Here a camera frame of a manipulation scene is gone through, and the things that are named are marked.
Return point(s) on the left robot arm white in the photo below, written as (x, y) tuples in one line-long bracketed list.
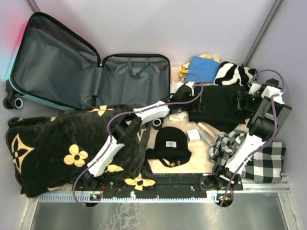
[(124, 126)]

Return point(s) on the teal hard-shell suitcase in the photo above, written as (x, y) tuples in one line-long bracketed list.
[(56, 67)]

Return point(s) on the zebra pattern fleece blanket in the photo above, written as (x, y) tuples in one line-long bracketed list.
[(233, 74)]

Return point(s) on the clear toiletry bag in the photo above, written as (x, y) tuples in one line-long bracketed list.
[(207, 135)]

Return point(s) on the white garment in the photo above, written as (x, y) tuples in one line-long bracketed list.
[(178, 116)]

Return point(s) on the black white checkered shirt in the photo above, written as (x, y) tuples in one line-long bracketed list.
[(265, 166)]

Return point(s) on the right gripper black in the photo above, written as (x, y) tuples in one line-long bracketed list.
[(242, 96)]

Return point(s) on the black cap gold buckle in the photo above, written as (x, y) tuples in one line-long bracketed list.
[(172, 160)]

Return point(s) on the blue folded cloth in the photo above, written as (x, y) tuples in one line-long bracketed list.
[(202, 70)]

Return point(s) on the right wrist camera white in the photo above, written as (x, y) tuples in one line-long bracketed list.
[(254, 88)]

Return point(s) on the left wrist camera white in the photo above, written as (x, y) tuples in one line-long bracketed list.
[(191, 84)]

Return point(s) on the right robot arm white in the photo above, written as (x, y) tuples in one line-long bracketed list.
[(270, 114)]

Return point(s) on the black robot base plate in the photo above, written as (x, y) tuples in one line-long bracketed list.
[(156, 184)]

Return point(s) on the black beanie white label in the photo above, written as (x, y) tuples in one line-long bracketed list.
[(171, 143)]

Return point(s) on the small white box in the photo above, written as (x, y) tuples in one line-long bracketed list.
[(193, 135)]

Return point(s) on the yellow white patterned cloth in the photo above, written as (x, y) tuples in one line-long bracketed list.
[(184, 68)]

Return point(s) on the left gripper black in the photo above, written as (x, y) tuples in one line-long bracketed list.
[(197, 107)]

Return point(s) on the black garment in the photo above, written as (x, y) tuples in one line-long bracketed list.
[(220, 108)]

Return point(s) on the black blanket yellow flowers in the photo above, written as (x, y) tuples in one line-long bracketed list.
[(49, 152)]

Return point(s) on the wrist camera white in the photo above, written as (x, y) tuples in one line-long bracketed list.
[(191, 84), (254, 88)]

